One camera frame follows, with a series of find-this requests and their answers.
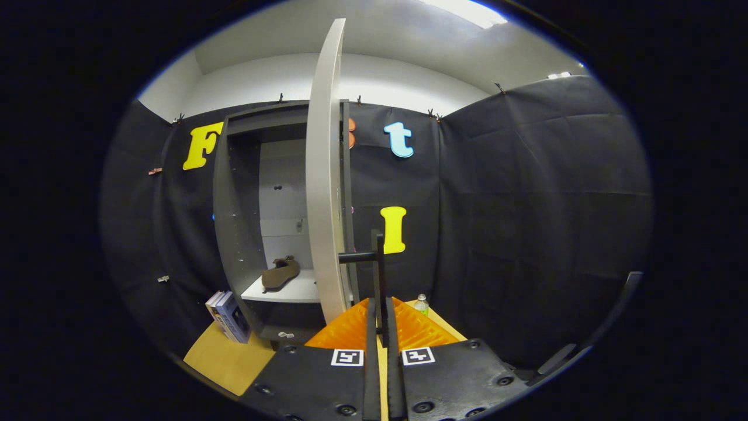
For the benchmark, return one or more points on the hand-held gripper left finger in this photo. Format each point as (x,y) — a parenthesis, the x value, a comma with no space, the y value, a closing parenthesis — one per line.
(315,380)

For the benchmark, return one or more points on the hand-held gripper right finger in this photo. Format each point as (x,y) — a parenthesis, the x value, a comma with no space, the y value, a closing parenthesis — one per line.
(456,380)

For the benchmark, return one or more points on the brown shoe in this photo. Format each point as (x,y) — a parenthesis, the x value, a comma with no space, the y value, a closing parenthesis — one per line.
(281,273)

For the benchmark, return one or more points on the grey shoe cabinet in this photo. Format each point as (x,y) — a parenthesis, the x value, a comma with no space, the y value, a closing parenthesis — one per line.
(234,204)

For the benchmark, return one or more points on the beige shoe cabinet door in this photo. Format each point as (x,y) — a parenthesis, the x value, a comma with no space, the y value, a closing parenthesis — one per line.
(324,175)

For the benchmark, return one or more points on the green drink bottle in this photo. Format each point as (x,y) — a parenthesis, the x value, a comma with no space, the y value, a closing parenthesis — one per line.
(421,306)

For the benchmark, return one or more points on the blue cover book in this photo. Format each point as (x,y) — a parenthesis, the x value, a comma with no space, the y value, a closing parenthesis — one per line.
(236,318)

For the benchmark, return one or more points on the black backdrop cloth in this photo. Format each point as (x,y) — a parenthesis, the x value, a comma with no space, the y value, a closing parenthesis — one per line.
(526,204)

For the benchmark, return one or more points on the small ceiling light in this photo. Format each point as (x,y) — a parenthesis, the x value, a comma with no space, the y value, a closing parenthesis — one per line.
(559,75)

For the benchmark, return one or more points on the dark curved frame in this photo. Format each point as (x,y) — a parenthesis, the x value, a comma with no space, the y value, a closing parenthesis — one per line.
(555,359)

